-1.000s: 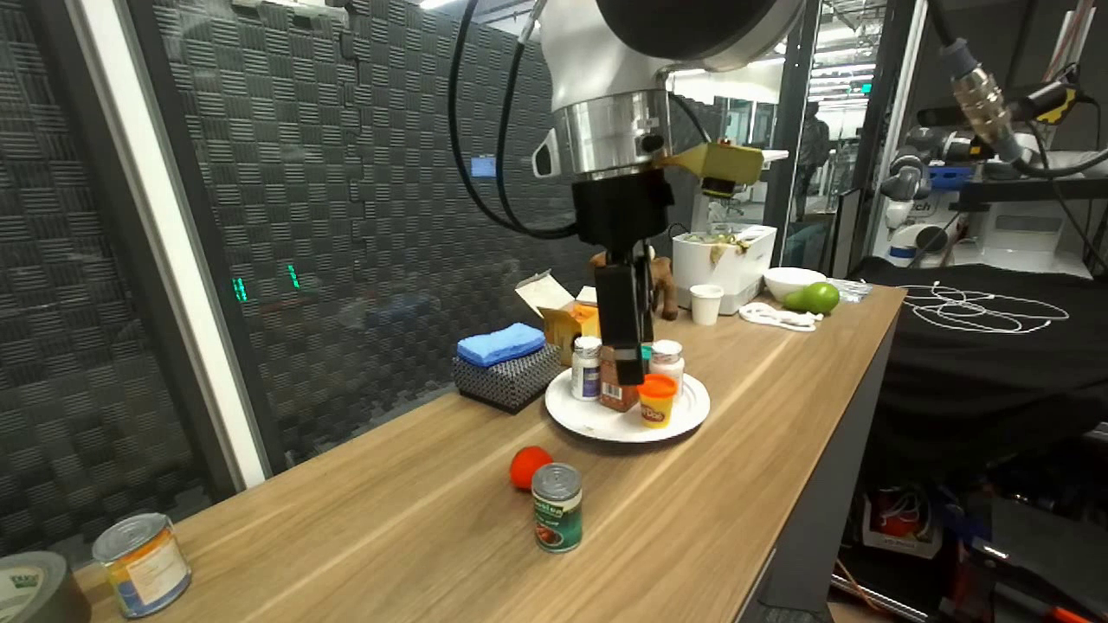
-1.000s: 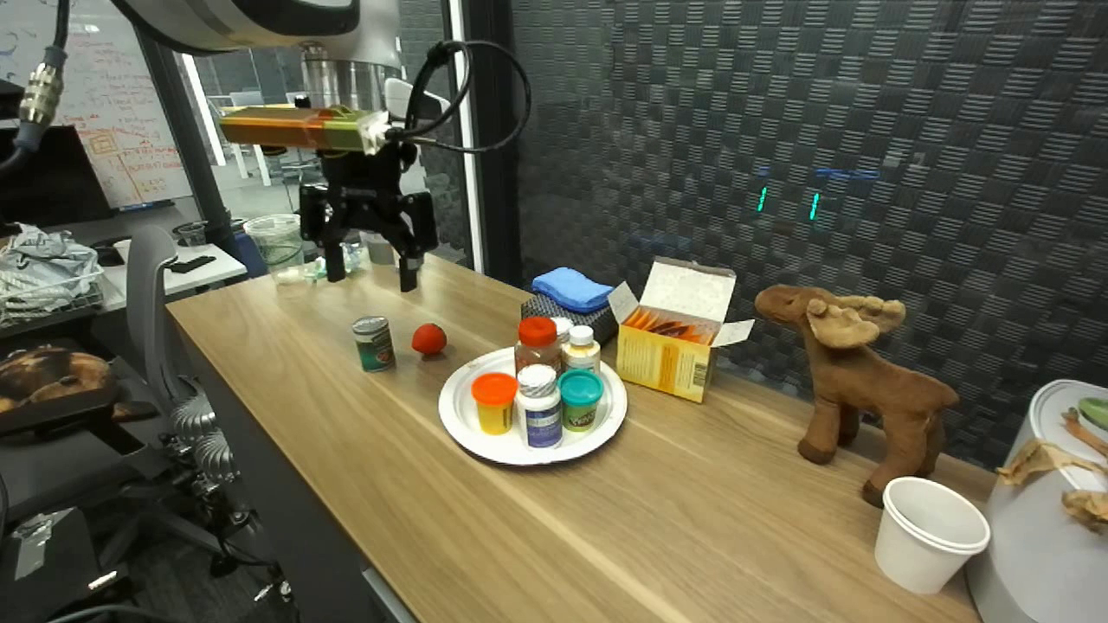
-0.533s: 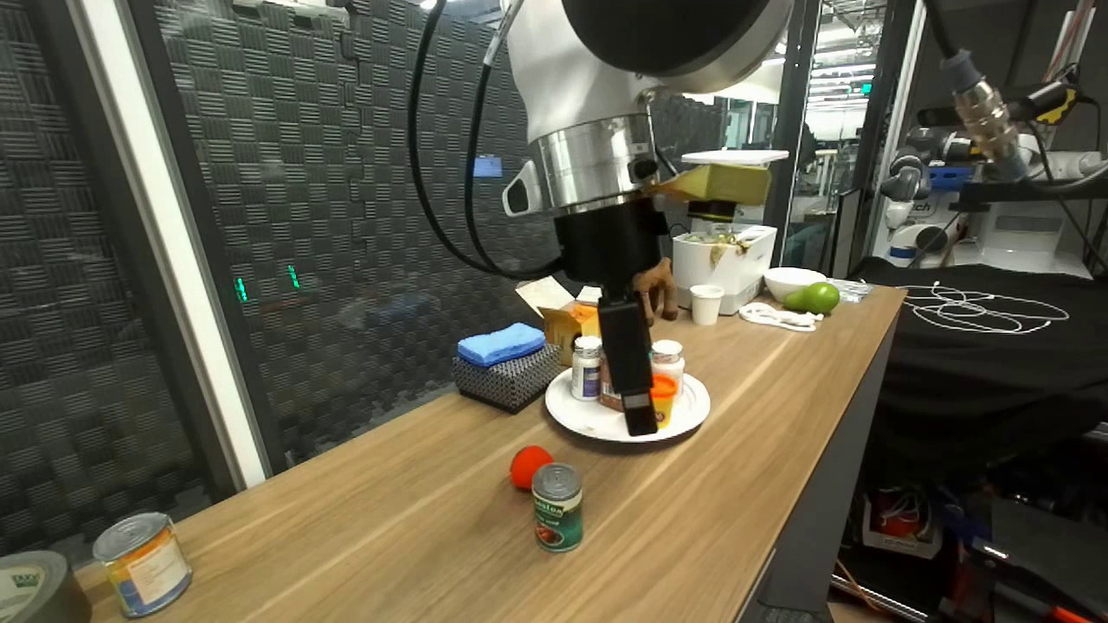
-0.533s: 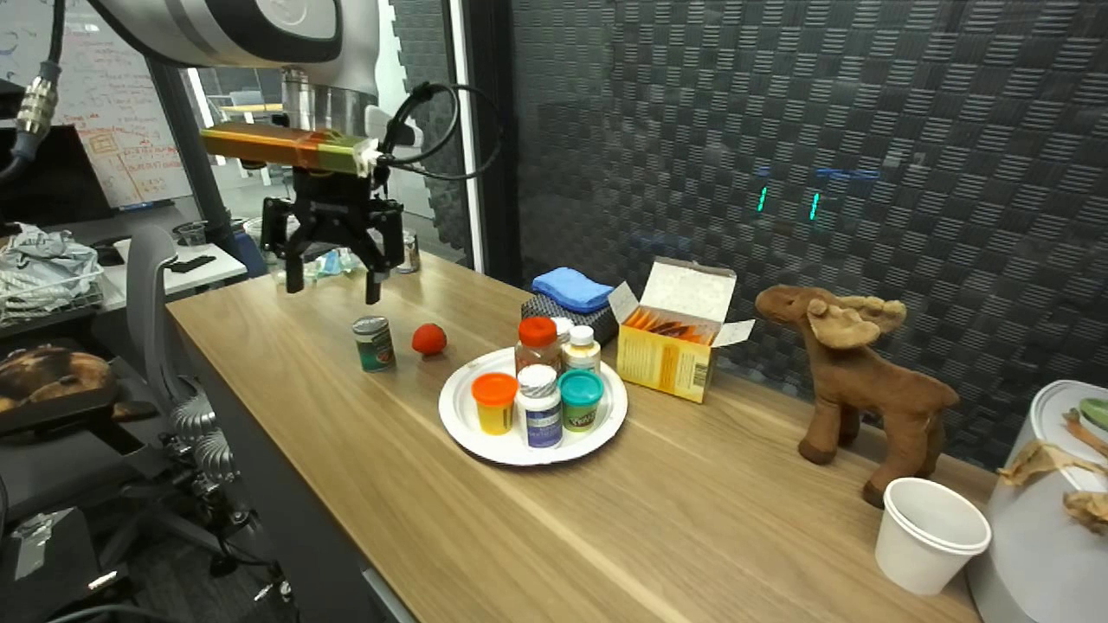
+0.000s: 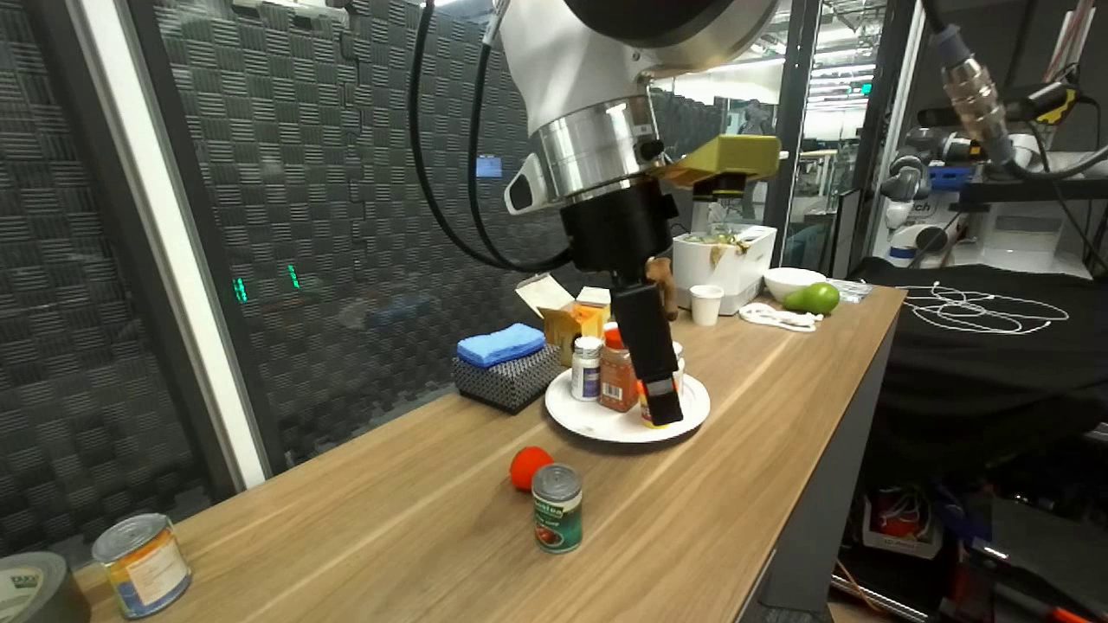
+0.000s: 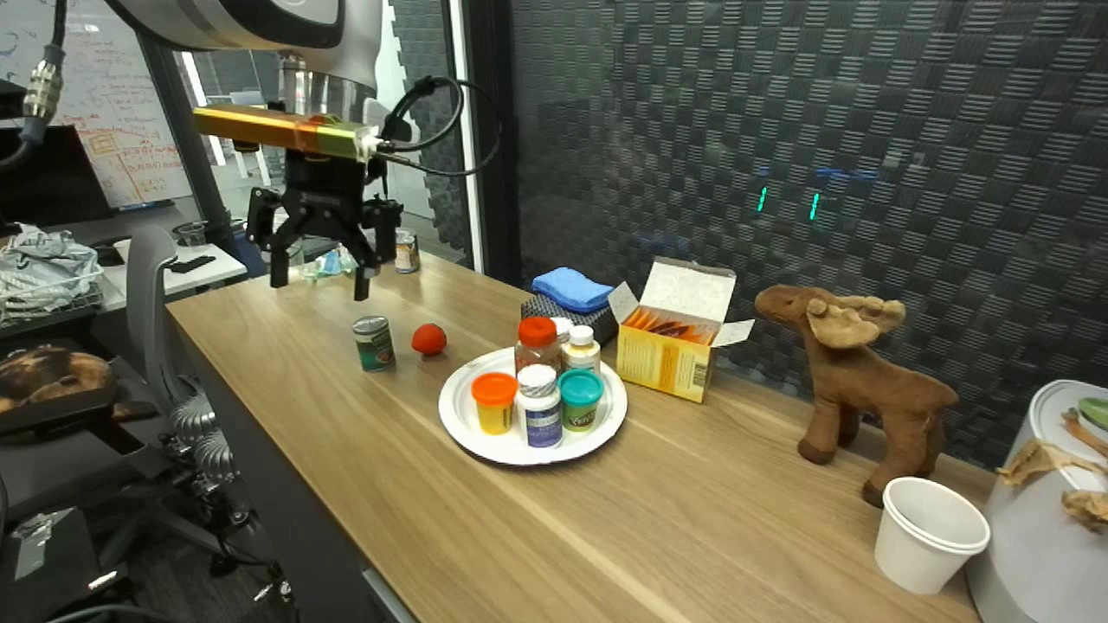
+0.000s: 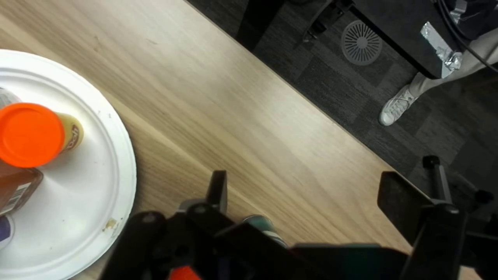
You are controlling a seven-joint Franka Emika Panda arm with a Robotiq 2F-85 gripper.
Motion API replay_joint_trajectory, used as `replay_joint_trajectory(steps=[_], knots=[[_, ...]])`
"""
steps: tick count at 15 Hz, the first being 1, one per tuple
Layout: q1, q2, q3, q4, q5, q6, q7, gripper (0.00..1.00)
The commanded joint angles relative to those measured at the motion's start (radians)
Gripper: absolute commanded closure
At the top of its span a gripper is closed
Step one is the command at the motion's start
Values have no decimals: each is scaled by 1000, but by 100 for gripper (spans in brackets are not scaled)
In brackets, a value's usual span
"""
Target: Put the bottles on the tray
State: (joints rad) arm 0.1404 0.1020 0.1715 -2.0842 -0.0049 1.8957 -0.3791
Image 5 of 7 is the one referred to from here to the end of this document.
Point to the brown plush moose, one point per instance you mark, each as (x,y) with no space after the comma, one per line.
(659,272)

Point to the open yellow cardboard box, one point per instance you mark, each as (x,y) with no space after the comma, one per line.
(572,314)

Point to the background equipment rack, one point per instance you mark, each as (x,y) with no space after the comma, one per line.
(958,228)

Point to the dark grey block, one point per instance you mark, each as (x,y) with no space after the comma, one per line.
(508,381)

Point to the white-capped blue-label bottle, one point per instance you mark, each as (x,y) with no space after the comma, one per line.
(588,369)

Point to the white paper plate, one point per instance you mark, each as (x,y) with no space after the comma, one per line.
(599,425)

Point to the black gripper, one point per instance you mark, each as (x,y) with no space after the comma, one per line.
(624,246)

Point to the white-label tin can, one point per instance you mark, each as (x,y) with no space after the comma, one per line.
(142,568)

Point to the orange ball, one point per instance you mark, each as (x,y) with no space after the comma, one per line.
(529,469)

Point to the white window frame post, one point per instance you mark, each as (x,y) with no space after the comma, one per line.
(161,229)

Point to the green-label tin can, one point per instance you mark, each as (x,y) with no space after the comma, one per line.
(554,508)

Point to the grey tape roll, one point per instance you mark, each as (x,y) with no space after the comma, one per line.
(33,591)

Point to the green fruit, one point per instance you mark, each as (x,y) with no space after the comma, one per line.
(819,297)

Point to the white plastic bucket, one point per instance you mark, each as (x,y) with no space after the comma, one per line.
(730,264)

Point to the orange-capped brown spice bottle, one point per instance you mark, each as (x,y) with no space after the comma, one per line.
(619,377)

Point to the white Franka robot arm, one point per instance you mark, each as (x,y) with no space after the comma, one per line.
(599,81)

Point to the white paper cup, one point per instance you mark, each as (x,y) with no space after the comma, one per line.
(704,304)

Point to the white bowl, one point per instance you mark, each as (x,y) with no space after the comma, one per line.
(792,277)

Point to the blue sponge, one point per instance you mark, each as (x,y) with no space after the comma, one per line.
(499,346)

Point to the black covered table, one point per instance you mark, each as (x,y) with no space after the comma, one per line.
(991,377)

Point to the tan wrist camera box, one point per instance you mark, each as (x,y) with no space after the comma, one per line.
(730,162)

